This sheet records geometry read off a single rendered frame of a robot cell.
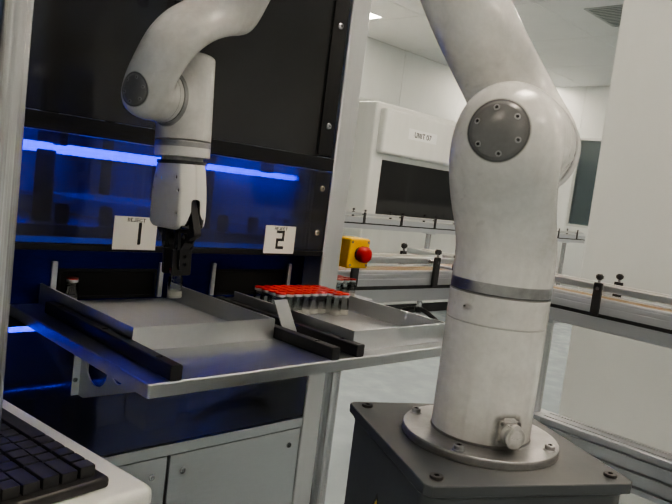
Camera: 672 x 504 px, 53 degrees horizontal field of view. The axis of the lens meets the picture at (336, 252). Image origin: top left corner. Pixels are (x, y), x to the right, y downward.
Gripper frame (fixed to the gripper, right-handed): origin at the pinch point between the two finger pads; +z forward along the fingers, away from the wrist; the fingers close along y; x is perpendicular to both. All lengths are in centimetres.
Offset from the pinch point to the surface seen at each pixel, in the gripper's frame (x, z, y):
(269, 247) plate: 33.5, 0.4, -23.1
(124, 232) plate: 0.2, -2.5, -20.6
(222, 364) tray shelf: 0.3, 12.8, 14.7
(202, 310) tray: 14.8, 11.8, -17.1
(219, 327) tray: 5.6, 10.0, 4.6
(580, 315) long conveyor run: 127, 17, -2
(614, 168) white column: 188, -28, -29
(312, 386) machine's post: 50, 34, -26
